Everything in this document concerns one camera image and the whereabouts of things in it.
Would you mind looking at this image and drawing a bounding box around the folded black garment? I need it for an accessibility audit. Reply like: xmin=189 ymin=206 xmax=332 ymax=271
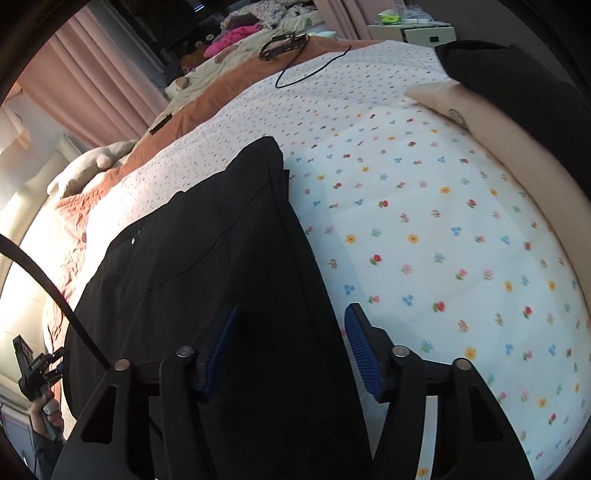
xmin=435 ymin=40 xmax=591 ymax=158

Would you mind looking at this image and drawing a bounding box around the cream bear print blanket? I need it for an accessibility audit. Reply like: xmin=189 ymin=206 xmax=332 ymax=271
xmin=165 ymin=29 xmax=339 ymax=110

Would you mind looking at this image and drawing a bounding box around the folded beige cloth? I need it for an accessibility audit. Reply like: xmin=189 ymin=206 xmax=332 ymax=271
xmin=405 ymin=82 xmax=591 ymax=297

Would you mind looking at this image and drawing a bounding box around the black dress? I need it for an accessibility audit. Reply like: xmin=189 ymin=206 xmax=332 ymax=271
xmin=62 ymin=136 xmax=373 ymax=480

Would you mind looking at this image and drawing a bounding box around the thick black gripper cable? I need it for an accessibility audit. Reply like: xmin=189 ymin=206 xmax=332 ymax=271
xmin=0 ymin=233 xmax=112 ymax=371

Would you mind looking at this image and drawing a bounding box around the thin black cable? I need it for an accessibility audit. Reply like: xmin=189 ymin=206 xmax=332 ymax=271
xmin=275 ymin=43 xmax=353 ymax=90

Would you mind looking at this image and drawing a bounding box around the white nightstand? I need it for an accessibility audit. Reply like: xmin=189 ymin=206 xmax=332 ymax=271
xmin=366 ymin=17 xmax=458 ymax=47

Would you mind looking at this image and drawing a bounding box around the person's left forearm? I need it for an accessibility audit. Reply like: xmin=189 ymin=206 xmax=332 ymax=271
xmin=31 ymin=431 xmax=65 ymax=480

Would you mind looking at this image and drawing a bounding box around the person's left hand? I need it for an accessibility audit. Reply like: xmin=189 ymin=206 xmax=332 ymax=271
xmin=29 ymin=398 xmax=64 ymax=438

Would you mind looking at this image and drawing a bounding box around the floral clothes pile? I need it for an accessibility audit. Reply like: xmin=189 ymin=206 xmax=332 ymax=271
xmin=221 ymin=0 xmax=320 ymax=34

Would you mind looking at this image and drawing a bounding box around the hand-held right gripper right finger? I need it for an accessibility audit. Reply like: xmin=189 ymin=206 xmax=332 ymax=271
xmin=345 ymin=302 xmax=537 ymax=480

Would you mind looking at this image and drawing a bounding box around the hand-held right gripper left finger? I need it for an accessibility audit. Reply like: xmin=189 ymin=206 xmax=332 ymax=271
xmin=51 ymin=303 xmax=242 ymax=480

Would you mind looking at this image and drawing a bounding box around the pale pink quilt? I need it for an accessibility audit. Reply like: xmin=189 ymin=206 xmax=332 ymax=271
xmin=41 ymin=193 xmax=117 ymax=354

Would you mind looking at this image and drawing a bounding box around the pink curtain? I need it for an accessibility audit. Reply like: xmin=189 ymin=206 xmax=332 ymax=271
xmin=316 ymin=0 xmax=371 ymax=41
xmin=14 ymin=7 xmax=168 ymax=154

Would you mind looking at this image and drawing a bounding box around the white pillow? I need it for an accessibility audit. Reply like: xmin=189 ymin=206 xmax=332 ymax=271
xmin=46 ymin=140 xmax=140 ymax=200

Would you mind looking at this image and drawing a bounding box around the black headset device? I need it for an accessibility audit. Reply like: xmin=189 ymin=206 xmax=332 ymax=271
xmin=258 ymin=31 xmax=311 ymax=61

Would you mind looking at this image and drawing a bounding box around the bright pink cloth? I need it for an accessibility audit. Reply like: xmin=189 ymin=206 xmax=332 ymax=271
xmin=202 ymin=25 xmax=260 ymax=59

